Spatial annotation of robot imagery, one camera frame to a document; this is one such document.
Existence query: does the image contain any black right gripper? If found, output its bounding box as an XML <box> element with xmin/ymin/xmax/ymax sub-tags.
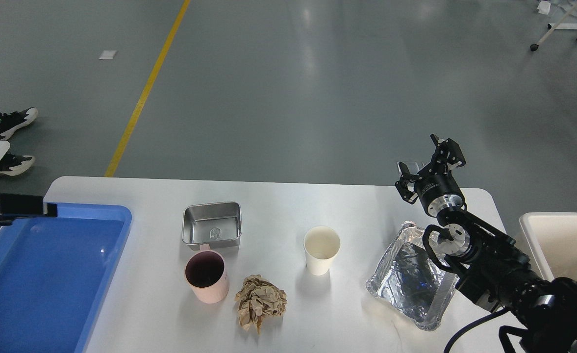
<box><xmin>395</xmin><ymin>134</ymin><xmax>467</xmax><ymax>217</ymax></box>

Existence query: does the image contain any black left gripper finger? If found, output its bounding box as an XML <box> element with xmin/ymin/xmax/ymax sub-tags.
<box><xmin>0</xmin><ymin>194</ymin><xmax>58</xmax><ymax>226</ymax></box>

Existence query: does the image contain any aluminium foil tray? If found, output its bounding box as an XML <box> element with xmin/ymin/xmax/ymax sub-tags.
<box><xmin>365</xmin><ymin>221</ymin><xmax>458</xmax><ymax>331</ymax></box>

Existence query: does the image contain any stainless steel rectangular tray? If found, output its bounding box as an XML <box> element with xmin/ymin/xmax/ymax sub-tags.
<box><xmin>181</xmin><ymin>202</ymin><xmax>242</xmax><ymax>251</ymax></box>

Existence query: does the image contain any pink ribbed mug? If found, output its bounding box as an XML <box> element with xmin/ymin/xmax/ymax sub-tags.
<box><xmin>184</xmin><ymin>244</ymin><xmax>229</xmax><ymax>304</ymax></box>

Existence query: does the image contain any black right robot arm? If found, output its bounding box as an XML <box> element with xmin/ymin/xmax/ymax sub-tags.
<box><xmin>395</xmin><ymin>134</ymin><xmax>577</xmax><ymax>353</ymax></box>

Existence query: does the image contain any clear floor plate left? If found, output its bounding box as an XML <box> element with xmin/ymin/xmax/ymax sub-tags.
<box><xmin>397</xmin><ymin>161</ymin><xmax>424</xmax><ymax>179</ymax></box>

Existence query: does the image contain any seated person in black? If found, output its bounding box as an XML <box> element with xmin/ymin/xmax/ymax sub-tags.
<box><xmin>0</xmin><ymin>107</ymin><xmax>39</xmax><ymax>177</ymax></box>

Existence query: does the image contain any blue plastic bin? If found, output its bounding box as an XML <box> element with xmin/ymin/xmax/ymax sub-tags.
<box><xmin>0</xmin><ymin>203</ymin><xmax>133</xmax><ymax>353</ymax></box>

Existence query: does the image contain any white paper cup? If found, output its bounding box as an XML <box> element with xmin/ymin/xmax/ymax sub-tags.
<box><xmin>303</xmin><ymin>226</ymin><xmax>341</xmax><ymax>276</ymax></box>

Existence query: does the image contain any white plastic bin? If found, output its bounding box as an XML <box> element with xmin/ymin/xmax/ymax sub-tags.
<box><xmin>520</xmin><ymin>212</ymin><xmax>577</xmax><ymax>281</ymax></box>

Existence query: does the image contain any white paper scrap on floor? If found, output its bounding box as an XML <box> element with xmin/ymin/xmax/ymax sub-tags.
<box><xmin>99</xmin><ymin>50</ymin><xmax>118</xmax><ymax>60</ymax></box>

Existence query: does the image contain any crumpled brown paper ball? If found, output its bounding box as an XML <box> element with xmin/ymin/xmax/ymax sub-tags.
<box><xmin>234</xmin><ymin>275</ymin><xmax>287</xmax><ymax>334</ymax></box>

